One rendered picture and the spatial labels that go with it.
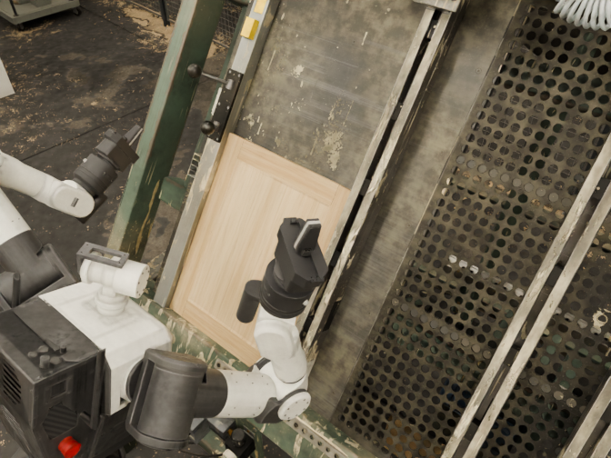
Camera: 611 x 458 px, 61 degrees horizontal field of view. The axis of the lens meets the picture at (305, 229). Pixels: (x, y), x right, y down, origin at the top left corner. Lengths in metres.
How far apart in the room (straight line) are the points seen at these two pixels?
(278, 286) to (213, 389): 0.25
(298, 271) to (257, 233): 0.66
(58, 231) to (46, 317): 2.40
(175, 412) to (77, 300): 0.32
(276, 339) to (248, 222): 0.58
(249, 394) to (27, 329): 0.42
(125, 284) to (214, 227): 0.55
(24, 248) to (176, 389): 0.48
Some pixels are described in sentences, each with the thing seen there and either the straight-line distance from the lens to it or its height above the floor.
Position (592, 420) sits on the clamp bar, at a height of 1.23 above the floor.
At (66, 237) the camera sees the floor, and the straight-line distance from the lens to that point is 3.41.
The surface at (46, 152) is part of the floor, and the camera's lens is 4.20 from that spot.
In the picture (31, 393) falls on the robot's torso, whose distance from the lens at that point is 0.98.
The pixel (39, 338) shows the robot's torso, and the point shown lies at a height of 1.40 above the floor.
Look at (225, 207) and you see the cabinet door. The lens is 1.50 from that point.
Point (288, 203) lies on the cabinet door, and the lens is 1.38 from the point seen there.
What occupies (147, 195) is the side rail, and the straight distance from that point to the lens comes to 1.74.
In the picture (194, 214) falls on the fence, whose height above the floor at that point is 1.15.
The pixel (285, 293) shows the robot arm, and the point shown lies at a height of 1.51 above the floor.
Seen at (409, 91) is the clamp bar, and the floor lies 1.60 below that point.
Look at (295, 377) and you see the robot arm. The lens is 1.11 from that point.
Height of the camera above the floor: 2.16
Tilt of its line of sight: 43 degrees down
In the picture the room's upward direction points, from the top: straight up
